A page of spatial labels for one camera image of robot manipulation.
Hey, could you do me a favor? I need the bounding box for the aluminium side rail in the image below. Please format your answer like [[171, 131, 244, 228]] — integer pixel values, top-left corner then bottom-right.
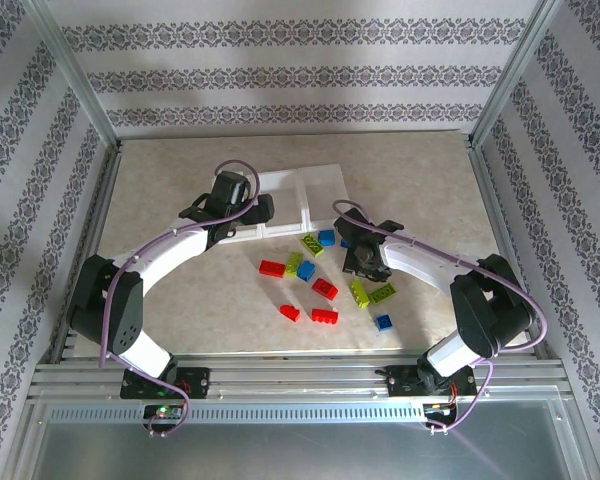
[[48, 142, 125, 362], [465, 142, 550, 360]]

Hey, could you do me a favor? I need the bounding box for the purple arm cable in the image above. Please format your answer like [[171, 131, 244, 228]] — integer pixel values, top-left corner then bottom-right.
[[332, 199, 549, 434], [98, 159, 261, 437]]

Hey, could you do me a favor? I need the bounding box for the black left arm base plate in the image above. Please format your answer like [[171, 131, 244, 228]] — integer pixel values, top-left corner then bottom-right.
[[119, 366, 211, 401]]

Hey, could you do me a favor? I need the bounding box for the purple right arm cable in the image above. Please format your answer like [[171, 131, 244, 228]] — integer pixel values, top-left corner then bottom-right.
[[332, 199, 549, 434]]

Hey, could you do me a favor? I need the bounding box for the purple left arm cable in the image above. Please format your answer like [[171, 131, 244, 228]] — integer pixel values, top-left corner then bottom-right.
[[98, 159, 261, 437]]

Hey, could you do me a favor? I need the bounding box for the slotted metal strip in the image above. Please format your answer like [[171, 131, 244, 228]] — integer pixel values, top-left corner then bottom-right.
[[47, 403, 551, 424]]

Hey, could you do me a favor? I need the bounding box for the red sloped lego brick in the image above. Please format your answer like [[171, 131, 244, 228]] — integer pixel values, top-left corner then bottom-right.
[[311, 277, 340, 301]]

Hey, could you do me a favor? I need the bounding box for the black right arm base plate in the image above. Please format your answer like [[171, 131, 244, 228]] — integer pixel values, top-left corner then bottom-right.
[[386, 363, 479, 400]]

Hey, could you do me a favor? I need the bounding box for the aluminium frame post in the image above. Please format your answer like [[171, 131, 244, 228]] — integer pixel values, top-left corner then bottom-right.
[[468, 0, 567, 147], [22, 0, 122, 147]]

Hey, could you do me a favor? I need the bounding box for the left controller board with LED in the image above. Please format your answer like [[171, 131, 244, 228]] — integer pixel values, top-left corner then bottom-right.
[[143, 402, 187, 422]]

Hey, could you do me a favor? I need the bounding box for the aluminium front rail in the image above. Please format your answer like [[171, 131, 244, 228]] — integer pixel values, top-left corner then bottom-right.
[[27, 352, 567, 402]]

